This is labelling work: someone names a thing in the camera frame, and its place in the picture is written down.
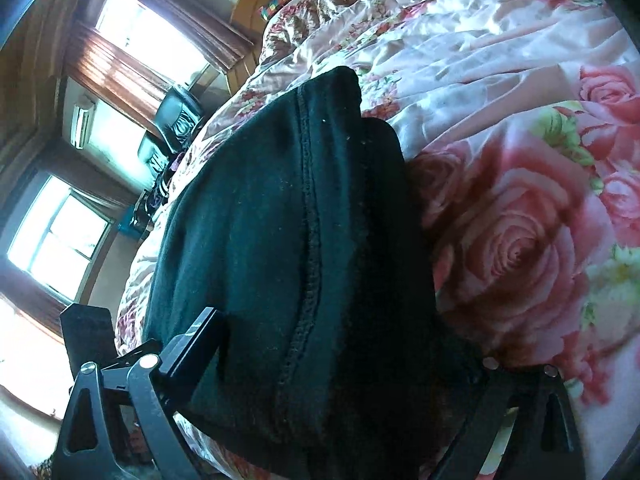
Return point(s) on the wooden headboard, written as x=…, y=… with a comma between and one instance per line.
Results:
x=250, y=5

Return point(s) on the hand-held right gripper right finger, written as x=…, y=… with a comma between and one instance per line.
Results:
x=495, y=395

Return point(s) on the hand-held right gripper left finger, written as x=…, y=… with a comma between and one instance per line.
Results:
x=197, y=342

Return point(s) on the white air conditioner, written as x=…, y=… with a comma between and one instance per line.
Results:
x=81, y=122

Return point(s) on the pink floral blanket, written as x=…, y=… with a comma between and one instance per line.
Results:
x=500, y=110

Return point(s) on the small bright window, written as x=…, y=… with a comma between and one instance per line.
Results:
x=55, y=235

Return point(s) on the blue box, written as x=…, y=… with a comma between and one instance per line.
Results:
x=130, y=220

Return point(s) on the purple clothes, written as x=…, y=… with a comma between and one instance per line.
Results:
x=157, y=192

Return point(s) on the black pants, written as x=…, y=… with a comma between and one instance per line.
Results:
x=280, y=240

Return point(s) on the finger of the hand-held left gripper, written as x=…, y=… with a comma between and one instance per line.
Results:
x=87, y=330

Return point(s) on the large bright window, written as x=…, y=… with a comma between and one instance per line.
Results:
x=145, y=35

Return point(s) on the brown curtain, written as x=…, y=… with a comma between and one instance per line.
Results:
x=210, y=35
x=110, y=77

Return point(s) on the black leather chair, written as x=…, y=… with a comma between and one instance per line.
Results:
x=175, y=112

